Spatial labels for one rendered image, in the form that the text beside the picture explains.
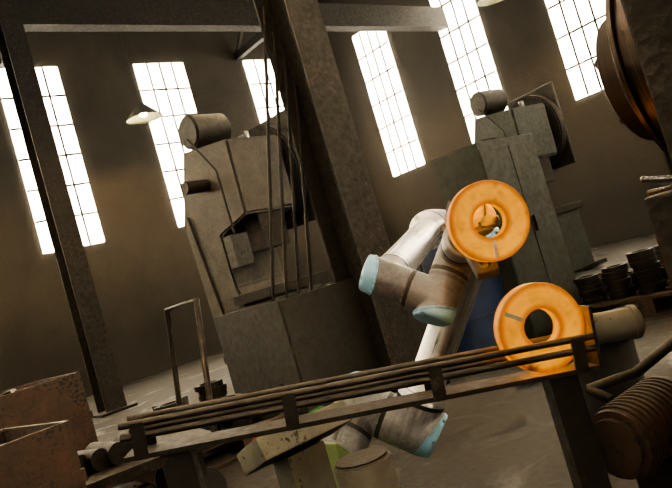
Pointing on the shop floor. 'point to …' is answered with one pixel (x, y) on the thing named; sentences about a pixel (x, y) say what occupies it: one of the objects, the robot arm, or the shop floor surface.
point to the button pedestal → (295, 455)
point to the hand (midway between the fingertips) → (484, 211)
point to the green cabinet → (534, 248)
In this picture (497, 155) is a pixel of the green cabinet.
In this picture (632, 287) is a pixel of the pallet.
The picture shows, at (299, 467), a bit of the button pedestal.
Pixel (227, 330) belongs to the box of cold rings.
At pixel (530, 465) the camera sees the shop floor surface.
